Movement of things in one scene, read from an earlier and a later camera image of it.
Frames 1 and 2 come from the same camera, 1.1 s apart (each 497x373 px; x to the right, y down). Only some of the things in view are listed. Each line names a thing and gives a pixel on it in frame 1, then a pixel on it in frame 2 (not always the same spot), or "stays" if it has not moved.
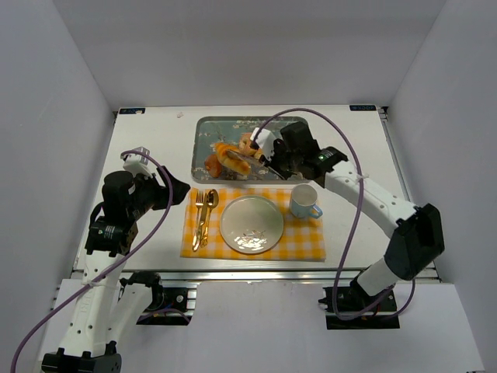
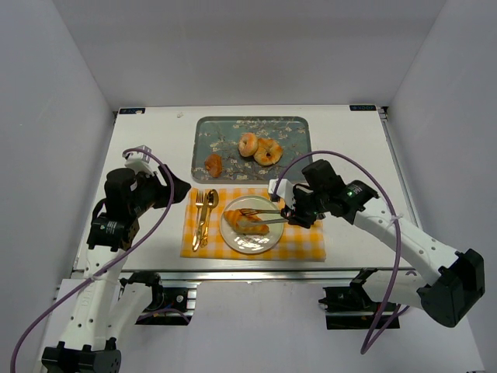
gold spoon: [213, 200] stays
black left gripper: [164, 190] stays
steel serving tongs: [236, 155] → [248, 211]
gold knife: [197, 242] stays
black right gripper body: [277, 154] → [296, 214]
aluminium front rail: [441, 275] stays
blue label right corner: [363, 107] stays
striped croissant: [238, 166] → [232, 217]
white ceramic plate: [251, 224] stays
